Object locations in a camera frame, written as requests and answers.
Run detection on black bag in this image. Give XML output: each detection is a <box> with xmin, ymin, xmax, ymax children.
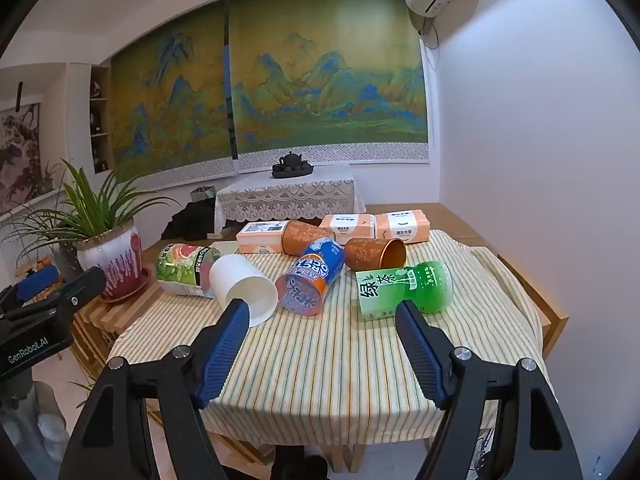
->
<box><xmin>161</xmin><ymin>201</ymin><xmax>222</xmax><ymax>242</ymax></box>

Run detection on hanging scroll painting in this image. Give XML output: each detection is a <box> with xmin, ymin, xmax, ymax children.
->
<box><xmin>0</xmin><ymin>81</ymin><xmax>42</xmax><ymax>216</ymax></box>

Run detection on green leafy plant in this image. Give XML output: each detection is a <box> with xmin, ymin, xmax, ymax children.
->
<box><xmin>10</xmin><ymin>159</ymin><xmax>181</xmax><ymax>261</ymax></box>

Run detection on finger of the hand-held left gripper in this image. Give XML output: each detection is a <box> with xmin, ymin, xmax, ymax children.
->
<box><xmin>0</xmin><ymin>265</ymin><xmax>60</xmax><ymax>311</ymax></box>
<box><xmin>0</xmin><ymin>267</ymin><xmax>107</xmax><ymax>323</ymax></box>

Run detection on white cup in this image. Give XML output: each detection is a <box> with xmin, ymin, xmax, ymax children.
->
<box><xmin>209</xmin><ymin>254</ymin><xmax>279</xmax><ymax>328</ymax></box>

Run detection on dark tea set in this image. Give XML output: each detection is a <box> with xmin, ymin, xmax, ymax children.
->
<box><xmin>271</xmin><ymin>150</ymin><xmax>315</xmax><ymax>179</ymax></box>

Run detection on blue printed cup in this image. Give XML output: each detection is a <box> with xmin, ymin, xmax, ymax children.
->
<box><xmin>275</xmin><ymin>237</ymin><xmax>347</xmax><ymax>317</ymax></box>

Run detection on striped tablecloth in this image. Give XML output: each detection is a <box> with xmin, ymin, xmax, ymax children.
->
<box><xmin>107</xmin><ymin>230</ymin><xmax>553</xmax><ymax>448</ymax></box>

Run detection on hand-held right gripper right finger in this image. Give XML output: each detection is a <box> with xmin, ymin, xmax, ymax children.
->
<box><xmin>396</xmin><ymin>301</ymin><xmax>584</xmax><ymax>480</ymax></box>

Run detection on air conditioner hose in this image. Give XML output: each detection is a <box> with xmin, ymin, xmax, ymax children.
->
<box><xmin>410</xmin><ymin>9</ymin><xmax>442</xmax><ymax>68</ymax></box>

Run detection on wide landscape painting blind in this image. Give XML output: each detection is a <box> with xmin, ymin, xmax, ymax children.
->
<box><xmin>227</xmin><ymin>0</ymin><xmax>431</xmax><ymax>173</ymax></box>

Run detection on wall shelf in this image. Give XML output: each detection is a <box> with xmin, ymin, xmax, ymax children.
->
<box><xmin>89</xmin><ymin>65</ymin><xmax>112</xmax><ymax>173</ymax></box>

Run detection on orange tissue pack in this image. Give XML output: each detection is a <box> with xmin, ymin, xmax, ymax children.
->
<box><xmin>320</xmin><ymin>213</ymin><xmax>377</xmax><ymax>246</ymax></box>
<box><xmin>375</xmin><ymin>211</ymin><xmax>426</xmax><ymax>245</ymax></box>
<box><xmin>236</xmin><ymin>220</ymin><xmax>291</xmax><ymax>255</ymax></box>

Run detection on narrow landscape painting blind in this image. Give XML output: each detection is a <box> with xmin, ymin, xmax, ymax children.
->
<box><xmin>110</xmin><ymin>10</ymin><xmax>238</xmax><ymax>182</ymax></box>

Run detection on green translucent cup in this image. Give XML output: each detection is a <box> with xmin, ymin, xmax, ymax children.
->
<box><xmin>356</xmin><ymin>261</ymin><xmax>453</xmax><ymax>322</ymax></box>

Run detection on wooden slatted rack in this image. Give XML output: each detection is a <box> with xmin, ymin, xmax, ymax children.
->
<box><xmin>70</xmin><ymin>280</ymin><xmax>163</xmax><ymax>361</ymax></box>

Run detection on white and red flower pot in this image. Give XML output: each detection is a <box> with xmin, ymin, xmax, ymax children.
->
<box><xmin>76</xmin><ymin>225</ymin><xmax>143</xmax><ymax>300</ymax></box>

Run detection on red pot saucer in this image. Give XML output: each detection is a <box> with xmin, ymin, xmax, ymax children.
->
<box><xmin>100</xmin><ymin>267</ymin><xmax>152</xmax><ymax>304</ymax></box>

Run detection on green and pink cup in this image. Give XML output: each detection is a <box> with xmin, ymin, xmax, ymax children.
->
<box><xmin>156</xmin><ymin>243</ymin><xmax>222</xmax><ymax>299</ymax></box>

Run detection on wooden table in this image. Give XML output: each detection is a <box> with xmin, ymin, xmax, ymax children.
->
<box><xmin>210</xmin><ymin>203</ymin><xmax>571</xmax><ymax>476</ymax></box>

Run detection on brown patterned paper cup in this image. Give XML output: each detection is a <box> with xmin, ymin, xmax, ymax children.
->
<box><xmin>344</xmin><ymin>237</ymin><xmax>407</xmax><ymax>272</ymax></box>
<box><xmin>280</xmin><ymin>219</ymin><xmax>333</xmax><ymax>257</ymax></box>

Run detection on lace covered side table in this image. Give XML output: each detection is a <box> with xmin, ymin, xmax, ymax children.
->
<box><xmin>215</xmin><ymin>165</ymin><xmax>367</xmax><ymax>235</ymax></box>

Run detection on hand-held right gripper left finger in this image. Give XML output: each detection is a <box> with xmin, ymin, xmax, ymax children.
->
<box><xmin>65</xmin><ymin>299</ymin><xmax>251</xmax><ymax>480</ymax></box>

